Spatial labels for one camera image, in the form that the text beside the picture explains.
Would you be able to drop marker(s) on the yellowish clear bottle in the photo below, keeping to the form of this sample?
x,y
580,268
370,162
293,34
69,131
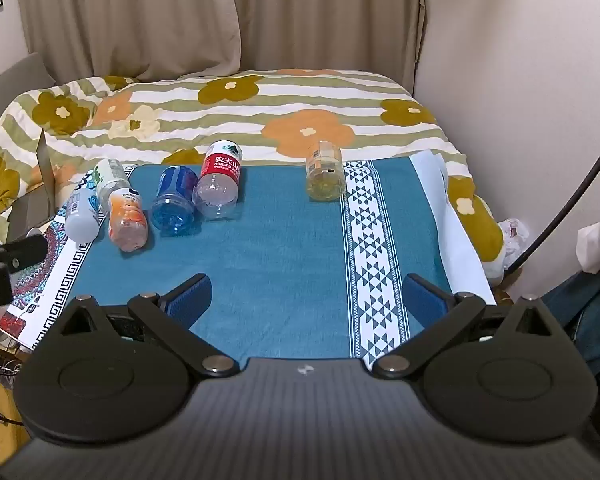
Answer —
x,y
324,175

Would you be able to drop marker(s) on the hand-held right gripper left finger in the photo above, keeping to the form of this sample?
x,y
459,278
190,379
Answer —
x,y
192,301

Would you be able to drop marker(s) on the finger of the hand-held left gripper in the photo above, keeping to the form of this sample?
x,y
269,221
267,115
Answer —
x,y
22,252

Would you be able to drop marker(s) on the mandala printed mat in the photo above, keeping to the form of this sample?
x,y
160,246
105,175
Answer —
x,y
45,280

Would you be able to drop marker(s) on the grey headboard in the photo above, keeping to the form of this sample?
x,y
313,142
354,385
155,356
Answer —
x,y
10,85

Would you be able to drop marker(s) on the white plastic bottle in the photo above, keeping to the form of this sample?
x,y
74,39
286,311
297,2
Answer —
x,y
80,217

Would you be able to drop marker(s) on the blue plastic bottle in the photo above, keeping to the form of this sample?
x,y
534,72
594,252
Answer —
x,y
172,205

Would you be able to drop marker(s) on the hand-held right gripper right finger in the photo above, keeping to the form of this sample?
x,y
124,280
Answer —
x,y
422,301

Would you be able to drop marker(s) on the person's jeans leg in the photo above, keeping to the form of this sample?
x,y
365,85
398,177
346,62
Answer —
x,y
585,310

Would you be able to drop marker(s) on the orange label plastic bottle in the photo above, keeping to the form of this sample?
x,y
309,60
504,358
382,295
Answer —
x,y
126,220

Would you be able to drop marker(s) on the floral striped blanket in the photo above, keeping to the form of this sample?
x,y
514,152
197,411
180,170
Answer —
x,y
305,102

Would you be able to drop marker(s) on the green white label bottle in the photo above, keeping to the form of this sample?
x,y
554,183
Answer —
x,y
107,175

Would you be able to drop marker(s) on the grey laptop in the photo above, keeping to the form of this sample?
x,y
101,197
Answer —
x,y
45,170

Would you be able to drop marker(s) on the blue patterned cloth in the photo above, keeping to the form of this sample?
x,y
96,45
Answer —
x,y
280,260

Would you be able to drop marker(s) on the red label clear bottle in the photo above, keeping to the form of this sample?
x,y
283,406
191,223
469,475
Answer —
x,y
220,172

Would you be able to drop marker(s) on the white sheet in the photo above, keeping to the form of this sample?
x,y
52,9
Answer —
x,y
460,240

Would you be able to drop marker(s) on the beige curtain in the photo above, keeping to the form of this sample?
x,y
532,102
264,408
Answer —
x,y
180,10

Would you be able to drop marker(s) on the white plastic bag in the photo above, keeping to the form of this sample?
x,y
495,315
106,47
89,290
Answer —
x,y
515,232

